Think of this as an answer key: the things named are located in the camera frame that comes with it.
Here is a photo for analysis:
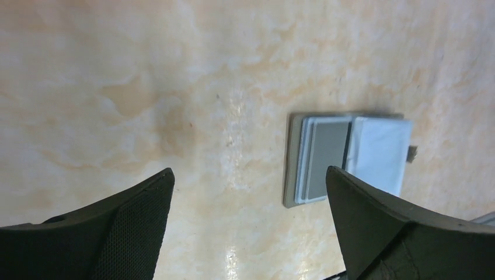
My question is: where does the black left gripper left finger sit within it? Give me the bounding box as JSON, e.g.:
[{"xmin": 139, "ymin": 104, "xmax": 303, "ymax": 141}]
[{"xmin": 1, "ymin": 168, "xmax": 175, "ymax": 279}]

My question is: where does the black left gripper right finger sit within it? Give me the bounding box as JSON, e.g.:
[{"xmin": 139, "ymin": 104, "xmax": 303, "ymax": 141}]
[{"xmin": 326, "ymin": 166, "xmax": 494, "ymax": 279}]

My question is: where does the grey leather card holder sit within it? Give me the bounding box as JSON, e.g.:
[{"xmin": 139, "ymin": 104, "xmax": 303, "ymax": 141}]
[{"xmin": 283, "ymin": 111, "xmax": 417, "ymax": 208}]

